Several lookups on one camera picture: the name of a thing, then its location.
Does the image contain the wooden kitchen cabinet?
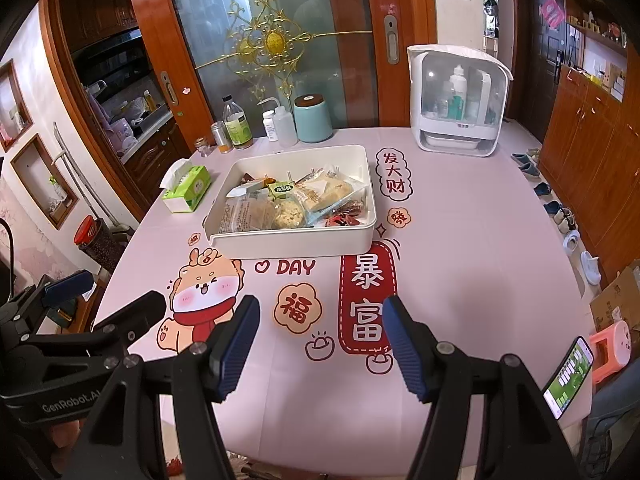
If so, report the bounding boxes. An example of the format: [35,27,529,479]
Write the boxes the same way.
[60,25,193,181]

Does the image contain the glass bottle green label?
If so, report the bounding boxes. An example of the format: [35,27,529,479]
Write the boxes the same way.
[221,95,254,151]

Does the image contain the small dark red packets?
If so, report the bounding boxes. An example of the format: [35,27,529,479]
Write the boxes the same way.
[320,200,369,228]

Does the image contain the clear round cookie packet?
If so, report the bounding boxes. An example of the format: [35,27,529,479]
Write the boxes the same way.
[270,199,307,230]

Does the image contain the clear printed biscuit packet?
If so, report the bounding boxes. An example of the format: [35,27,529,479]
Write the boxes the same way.
[217,196,278,235]

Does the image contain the smartphone with lit screen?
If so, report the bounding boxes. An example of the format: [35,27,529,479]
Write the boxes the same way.
[542,336,596,421]

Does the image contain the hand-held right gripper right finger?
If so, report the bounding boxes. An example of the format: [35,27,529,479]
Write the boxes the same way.
[382,295,583,480]

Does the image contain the wooden wall shelf cabinet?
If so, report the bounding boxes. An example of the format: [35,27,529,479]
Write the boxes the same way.
[537,0,640,271]

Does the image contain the wooden frosted glass sliding door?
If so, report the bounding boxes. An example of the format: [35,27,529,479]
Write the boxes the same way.
[122,0,438,161]

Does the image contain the person's grey trouser leg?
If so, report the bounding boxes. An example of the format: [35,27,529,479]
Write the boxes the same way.
[582,375,640,466]

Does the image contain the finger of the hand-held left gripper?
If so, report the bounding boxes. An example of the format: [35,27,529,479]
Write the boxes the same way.
[10,270,96,323]
[90,290,167,357]

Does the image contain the white plastic tray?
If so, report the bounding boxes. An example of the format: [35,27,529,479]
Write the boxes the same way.
[202,144,377,258]

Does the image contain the black cable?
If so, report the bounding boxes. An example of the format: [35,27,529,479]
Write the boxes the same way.
[0,217,17,273]

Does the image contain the dark entrance door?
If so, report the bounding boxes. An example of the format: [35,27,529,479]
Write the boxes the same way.
[512,0,568,136]

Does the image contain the cardboard box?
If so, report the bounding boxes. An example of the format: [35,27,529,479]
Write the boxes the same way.
[590,259,640,333]

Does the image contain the grey metal rod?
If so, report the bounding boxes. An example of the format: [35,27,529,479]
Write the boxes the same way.
[54,122,108,226]

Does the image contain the white squeeze wash bottle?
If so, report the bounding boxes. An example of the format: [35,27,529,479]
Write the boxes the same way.
[257,97,300,148]

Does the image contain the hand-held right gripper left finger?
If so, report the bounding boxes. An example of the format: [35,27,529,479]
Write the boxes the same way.
[65,294,262,480]

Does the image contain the wooden wall niche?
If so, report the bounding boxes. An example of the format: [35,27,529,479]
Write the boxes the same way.
[11,133,80,230]
[0,59,35,152]

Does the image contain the white bottle storage cabinet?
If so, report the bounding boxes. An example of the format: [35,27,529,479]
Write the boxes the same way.
[406,44,515,157]

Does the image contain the green tissue box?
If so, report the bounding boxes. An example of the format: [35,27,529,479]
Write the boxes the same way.
[160,158,211,214]

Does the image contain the red lidded jar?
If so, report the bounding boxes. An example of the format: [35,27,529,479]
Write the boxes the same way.
[74,215,123,273]

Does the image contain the teal canister brown lid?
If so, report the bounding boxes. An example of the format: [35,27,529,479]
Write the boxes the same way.
[293,94,334,143]

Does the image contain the row of shoes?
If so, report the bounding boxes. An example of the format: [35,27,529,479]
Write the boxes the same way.
[511,147,603,286]

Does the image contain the pink plastic stool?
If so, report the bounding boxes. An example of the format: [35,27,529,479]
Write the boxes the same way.
[589,320,633,386]

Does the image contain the pink printed tablecloth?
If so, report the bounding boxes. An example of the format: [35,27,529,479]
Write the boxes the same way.
[92,125,596,471]

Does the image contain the clear bread cake packet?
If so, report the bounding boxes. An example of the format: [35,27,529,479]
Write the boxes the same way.
[295,170,368,213]

